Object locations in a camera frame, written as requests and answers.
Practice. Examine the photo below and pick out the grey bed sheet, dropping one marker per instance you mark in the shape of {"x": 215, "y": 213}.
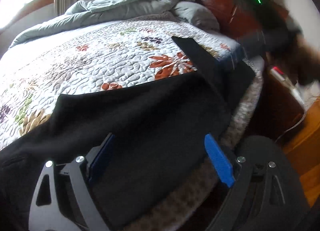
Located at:
{"x": 244, "y": 111}

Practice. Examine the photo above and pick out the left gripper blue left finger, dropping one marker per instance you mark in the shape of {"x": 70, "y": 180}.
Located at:
{"x": 98, "y": 159}

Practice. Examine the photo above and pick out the wooden nightstand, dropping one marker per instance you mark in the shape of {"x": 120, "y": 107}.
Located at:
{"x": 282, "y": 106}

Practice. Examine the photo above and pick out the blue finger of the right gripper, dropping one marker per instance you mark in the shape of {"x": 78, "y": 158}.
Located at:
{"x": 240, "y": 52}

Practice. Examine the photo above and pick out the black pants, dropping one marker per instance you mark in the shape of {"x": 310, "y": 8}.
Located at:
{"x": 158, "y": 127}

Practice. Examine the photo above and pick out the grey-green duvet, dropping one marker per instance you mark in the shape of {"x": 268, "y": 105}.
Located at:
{"x": 87, "y": 13}

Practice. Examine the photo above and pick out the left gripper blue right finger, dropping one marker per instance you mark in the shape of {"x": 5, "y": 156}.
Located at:
{"x": 219, "y": 160}

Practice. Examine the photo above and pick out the floral quilted bedspread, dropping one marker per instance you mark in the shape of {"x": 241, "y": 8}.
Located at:
{"x": 102, "y": 57}

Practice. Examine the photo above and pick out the grey pillow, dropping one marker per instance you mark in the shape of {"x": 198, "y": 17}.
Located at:
{"x": 196, "y": 14}

